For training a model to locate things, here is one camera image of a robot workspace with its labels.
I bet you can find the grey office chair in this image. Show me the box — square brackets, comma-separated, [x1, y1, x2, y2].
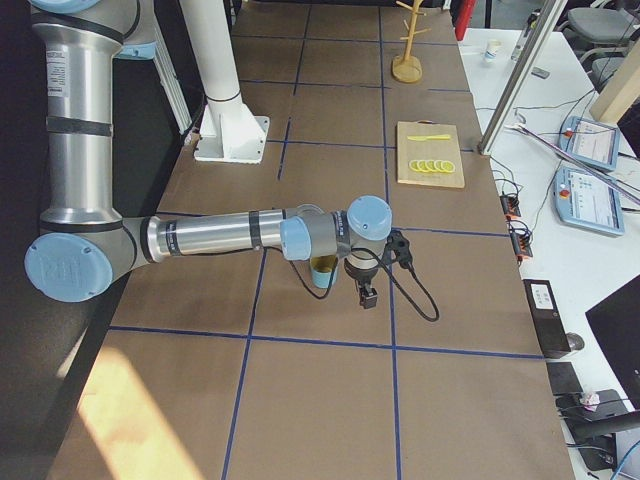
[557, 7, 639, 90]

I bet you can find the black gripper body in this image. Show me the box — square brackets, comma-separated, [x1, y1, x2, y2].
[344, 255, 379, 284]

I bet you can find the aluminium frame post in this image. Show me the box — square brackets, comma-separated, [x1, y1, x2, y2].
[478, 0, 567, 156]

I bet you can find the white reacher grabber tool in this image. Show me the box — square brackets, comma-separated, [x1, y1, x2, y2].
[504, 119, 640, 206]

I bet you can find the teal ribbed mug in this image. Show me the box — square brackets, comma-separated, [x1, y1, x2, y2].
[309, 255, 338, 289]

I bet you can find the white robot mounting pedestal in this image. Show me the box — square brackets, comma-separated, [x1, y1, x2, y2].
[180, 0, 270, 164]

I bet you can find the orange black power strip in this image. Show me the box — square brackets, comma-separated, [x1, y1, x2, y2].
[500, 194, 521, 220]

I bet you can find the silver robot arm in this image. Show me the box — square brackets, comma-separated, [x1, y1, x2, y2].
[24, 1, 392, 308]

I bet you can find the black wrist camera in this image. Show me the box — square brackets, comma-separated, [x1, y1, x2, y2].
[383, 229, 413, 270]

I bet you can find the white paper cup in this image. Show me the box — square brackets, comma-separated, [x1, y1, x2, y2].
[483, 38, 502, 64]

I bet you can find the wooden cup storage rack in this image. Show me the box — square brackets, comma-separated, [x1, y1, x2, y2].
[391, 0, 428, 84]

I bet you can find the blue teach pendant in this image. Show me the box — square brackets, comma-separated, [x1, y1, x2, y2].
[554, 167, 625, 237]
[559, 116, 621, 173]

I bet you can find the near blue teach pendant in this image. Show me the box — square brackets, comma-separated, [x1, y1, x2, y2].
[554, 167, 625, 237]

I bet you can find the black monitor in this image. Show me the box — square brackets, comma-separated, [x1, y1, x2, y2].
[586, 278, 639, 408]

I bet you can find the black box with label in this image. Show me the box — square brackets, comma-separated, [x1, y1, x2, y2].
[523, 279, 571, 359]

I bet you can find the bamboo cutting board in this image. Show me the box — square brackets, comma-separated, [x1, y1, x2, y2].
[396, 121, 465, 189]

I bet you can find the far blue teach pendant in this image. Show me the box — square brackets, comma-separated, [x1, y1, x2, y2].
[559, 116, 621, 173]

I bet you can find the yellow plastic knife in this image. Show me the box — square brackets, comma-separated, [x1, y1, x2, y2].
[406, 134, 451, 142]

